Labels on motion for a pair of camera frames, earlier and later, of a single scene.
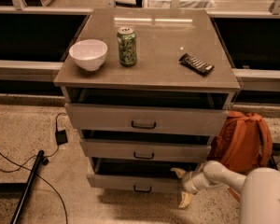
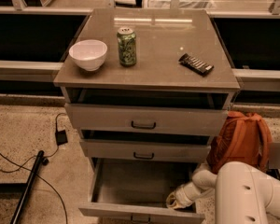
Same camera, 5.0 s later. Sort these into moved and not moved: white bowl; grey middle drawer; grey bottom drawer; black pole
Moved: grey bottom drawer
Not moved: white bowl; grey middle drawer; black pole
